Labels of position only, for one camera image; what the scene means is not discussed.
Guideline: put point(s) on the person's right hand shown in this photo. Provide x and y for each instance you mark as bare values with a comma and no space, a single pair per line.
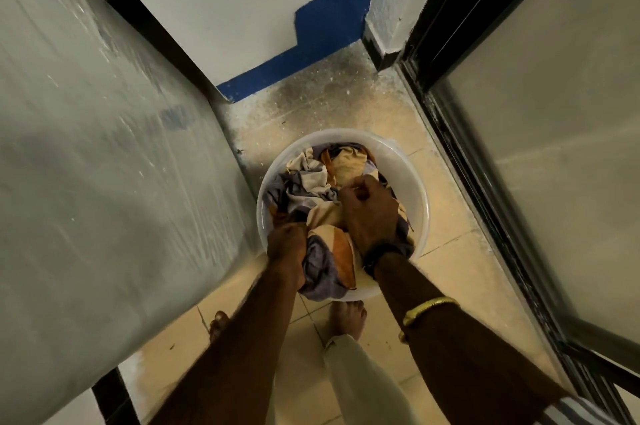
372,214

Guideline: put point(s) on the person's left hand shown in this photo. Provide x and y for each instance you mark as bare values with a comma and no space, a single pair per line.
287,249

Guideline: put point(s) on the orange patterned bedsheet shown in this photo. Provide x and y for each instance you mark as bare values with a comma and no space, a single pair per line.
345,164

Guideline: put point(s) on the cream blue washing machine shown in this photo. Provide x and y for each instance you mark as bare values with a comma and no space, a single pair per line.
100,189

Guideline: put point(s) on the person's right forearm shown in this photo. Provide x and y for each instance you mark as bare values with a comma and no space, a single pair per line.
460,364

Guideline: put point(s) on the person's left forearm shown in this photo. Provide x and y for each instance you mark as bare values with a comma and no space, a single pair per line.
235,359

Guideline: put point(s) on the person's right foot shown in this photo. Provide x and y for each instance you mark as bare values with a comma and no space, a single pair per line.
347,319

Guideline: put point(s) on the black thread wristband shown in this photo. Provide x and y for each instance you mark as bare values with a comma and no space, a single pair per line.
382,254

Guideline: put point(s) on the clear plastic basin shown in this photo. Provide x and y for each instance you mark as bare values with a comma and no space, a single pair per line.
405,179

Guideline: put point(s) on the gold bangle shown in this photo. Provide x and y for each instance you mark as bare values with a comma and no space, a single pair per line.
425,309

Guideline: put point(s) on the cream trousers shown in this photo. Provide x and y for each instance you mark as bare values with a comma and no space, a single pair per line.
360,384

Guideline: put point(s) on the black framed glass door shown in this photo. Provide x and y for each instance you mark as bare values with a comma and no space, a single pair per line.
550,114

